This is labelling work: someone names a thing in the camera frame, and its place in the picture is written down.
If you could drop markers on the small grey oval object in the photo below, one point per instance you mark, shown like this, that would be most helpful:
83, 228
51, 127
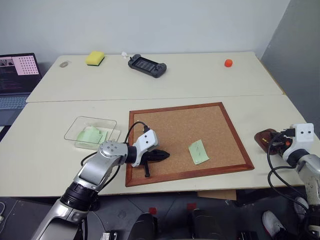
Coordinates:
64, 64

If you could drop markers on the open laptop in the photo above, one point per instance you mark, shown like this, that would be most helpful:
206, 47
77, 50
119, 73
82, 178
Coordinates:
16, 82

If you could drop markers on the clear plastic box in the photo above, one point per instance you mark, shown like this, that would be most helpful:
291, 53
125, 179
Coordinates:
92, 133

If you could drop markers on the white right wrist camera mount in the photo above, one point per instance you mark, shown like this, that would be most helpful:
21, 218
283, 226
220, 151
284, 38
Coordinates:
301, 135

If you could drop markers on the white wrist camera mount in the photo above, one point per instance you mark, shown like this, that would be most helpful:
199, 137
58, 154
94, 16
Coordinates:
146, 143
301, 135

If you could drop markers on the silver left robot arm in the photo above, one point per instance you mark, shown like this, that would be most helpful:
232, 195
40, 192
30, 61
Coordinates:
100, 165

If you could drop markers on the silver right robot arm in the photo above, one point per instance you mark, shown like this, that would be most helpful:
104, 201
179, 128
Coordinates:
310, 170

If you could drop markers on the wood-framed cork board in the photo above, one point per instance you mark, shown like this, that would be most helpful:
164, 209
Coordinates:
185, 142

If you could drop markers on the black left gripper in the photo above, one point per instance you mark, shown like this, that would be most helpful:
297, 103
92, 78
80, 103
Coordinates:
150, 156

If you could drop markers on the dark grey handheld game console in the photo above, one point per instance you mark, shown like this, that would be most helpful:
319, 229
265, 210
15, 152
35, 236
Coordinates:
147, 65

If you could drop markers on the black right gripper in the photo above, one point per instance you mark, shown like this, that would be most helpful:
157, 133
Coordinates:
281, 141

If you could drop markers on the crumpled green sticky note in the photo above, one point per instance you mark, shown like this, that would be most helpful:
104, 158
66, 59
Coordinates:
91, 136

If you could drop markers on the dark brown wooden tray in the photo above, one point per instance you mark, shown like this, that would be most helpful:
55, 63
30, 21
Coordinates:
263, 140

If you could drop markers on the dark rounded shape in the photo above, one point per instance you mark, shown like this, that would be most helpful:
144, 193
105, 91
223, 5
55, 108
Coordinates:
143, 226

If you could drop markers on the orange ball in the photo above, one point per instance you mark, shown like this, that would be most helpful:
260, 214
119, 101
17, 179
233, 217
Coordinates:
228, 63

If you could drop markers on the small white crumpled object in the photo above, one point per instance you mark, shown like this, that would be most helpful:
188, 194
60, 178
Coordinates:
124, 54

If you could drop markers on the yellow pushpin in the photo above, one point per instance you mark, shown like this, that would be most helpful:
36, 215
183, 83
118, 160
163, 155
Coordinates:
264, 141

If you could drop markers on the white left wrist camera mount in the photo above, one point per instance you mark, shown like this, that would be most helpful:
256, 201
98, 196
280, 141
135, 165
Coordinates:
146, 143

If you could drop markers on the yellow green-backed sponge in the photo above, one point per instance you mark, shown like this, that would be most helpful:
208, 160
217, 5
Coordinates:
95, 58

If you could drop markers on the white sneaker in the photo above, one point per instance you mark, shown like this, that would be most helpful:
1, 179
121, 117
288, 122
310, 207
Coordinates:
273, 222
300, 203

